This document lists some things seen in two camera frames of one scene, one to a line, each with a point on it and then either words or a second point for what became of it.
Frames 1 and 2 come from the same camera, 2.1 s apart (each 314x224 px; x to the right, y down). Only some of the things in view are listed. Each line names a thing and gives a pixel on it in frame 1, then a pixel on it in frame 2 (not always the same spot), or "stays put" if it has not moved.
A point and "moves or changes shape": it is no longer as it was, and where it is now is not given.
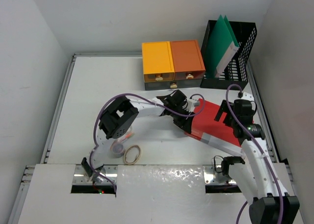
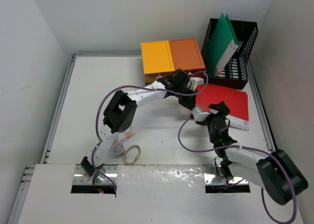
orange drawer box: [187, 60] stays put
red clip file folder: [218, 134] moves or changes shape
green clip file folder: [222, 47] stays put
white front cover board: [144, 194] stays put
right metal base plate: [212, 177] stays put
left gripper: [184, 124] → [189, 101]
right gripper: [222, 109] → [222, 110]
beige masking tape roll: [126, 151] stays put
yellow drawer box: [158, 63] stays put
